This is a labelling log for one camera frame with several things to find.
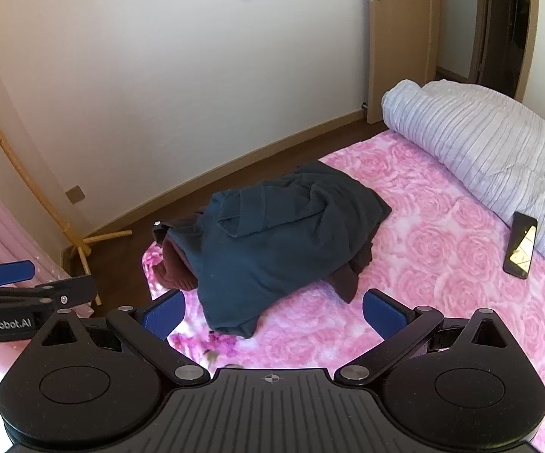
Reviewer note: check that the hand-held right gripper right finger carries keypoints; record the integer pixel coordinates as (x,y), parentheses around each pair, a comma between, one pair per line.
(385,314)

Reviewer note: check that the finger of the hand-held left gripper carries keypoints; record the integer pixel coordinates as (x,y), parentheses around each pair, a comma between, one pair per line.
(10,272)
(72,290)

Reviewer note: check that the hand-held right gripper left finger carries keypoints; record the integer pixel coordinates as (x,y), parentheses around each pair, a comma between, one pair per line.
(166,314)

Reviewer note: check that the black garment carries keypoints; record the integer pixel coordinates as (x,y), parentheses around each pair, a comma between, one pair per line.
(353,276)

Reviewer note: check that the dark teal garment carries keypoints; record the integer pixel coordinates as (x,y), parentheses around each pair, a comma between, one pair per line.
(277,245)

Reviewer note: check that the maroon garment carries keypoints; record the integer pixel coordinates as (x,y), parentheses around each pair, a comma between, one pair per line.
(175,264)

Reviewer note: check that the pink floral blanket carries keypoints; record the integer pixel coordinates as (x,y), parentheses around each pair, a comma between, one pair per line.
(442,255)

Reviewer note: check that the wooden coat rack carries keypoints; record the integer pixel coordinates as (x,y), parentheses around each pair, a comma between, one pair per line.
(17,170)

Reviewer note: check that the black smartphone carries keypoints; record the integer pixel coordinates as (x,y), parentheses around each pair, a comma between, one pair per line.
(520,245)

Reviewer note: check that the striped lilac quilt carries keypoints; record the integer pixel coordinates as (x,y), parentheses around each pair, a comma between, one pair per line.
(479,151)

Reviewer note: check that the light wooden door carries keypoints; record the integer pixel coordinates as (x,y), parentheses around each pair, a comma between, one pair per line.
(399,47)

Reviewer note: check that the dark door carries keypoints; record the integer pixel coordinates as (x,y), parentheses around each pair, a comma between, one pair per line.
(503,33)

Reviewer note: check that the brown wall socket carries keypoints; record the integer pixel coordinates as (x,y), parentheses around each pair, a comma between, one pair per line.
(75,194)

